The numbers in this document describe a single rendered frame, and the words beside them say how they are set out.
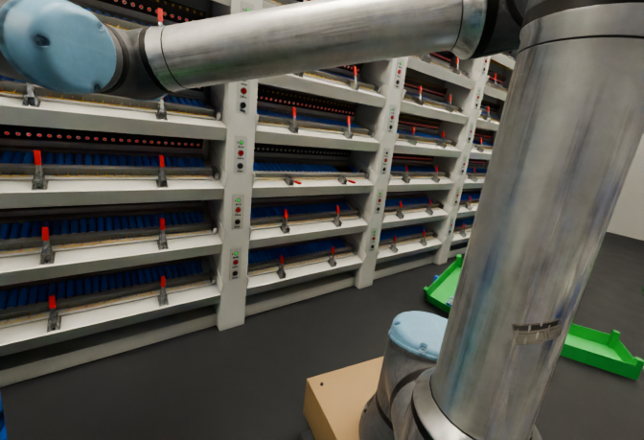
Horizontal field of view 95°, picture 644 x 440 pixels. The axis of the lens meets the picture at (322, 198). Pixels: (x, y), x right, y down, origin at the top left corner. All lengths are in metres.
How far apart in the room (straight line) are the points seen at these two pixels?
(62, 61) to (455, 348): 0.52
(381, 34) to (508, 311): 0.35
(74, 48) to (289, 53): 0.23
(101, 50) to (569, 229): 0.51
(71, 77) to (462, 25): 0.45
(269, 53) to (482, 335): 0.42
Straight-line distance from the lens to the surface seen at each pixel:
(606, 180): 0.34
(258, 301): 1.31
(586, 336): 1.82
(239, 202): 1.05
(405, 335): 0.59
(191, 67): 0.48
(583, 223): 0.34
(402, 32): 0.44
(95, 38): 0.44
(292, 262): 1.33
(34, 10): 0.42
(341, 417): 0.80
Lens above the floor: 0.75
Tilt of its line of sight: 12 degrees down
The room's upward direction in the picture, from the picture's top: 6 degrees clockwise
